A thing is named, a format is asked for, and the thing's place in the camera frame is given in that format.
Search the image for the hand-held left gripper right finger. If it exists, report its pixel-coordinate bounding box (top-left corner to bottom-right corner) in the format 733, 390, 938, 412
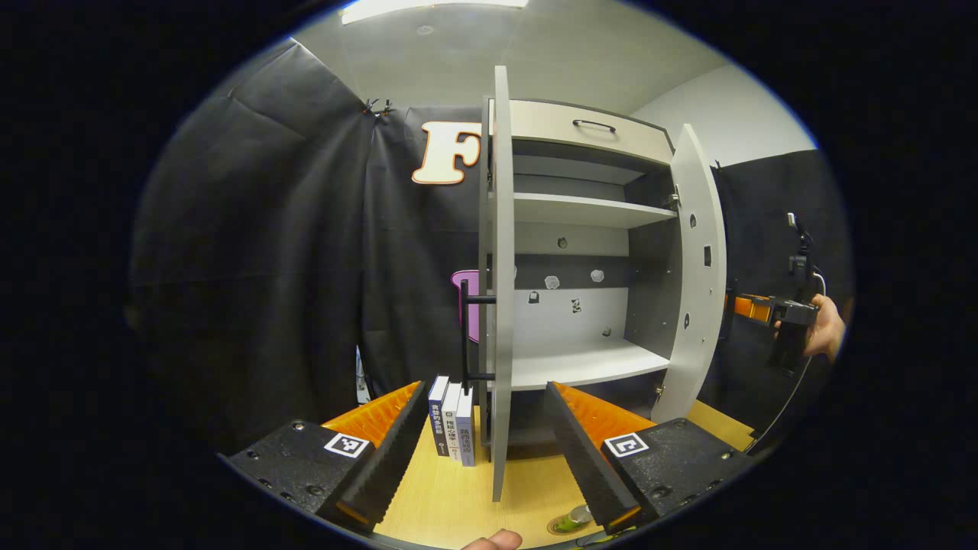
544, 380, 757, 535

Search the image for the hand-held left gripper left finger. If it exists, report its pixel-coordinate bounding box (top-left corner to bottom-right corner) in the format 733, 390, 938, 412
218, 380, 429, 534

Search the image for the green label bottle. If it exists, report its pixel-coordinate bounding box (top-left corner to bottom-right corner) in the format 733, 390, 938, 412
552, 504, 594, 533

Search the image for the white cabinet door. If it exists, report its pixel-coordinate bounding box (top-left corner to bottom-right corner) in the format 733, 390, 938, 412
653, 124, 728, 425
487, 65, 517, 503

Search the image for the white cabinet shelf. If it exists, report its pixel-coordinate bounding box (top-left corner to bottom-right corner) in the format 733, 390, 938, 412
510, 340, 672, 392
513, 192, 679, 230

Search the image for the white and grey cabinet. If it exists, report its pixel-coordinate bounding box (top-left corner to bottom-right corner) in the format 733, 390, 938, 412
478, 98, 682, 449

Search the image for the white cabinet drawer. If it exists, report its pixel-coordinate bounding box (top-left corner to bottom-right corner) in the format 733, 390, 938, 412
508, 99, 675, 166

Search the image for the dark blue book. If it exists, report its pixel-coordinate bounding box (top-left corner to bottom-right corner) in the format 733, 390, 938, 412
428, 374, 451, 458

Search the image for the white book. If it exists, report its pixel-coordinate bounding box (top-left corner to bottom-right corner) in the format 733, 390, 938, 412
442, 382, 464, 462

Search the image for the pale blue book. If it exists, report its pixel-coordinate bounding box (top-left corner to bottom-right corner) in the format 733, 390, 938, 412
456, 386, 475, 468

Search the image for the ceiling light panel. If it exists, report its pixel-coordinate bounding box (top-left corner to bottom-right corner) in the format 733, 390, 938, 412
340, 0, 528, 25

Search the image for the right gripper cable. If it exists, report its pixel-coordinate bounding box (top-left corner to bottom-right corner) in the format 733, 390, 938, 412
749, 269, 828, 453

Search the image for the black left door handle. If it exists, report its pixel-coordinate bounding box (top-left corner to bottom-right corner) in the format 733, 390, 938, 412
458, 279, 497, 384

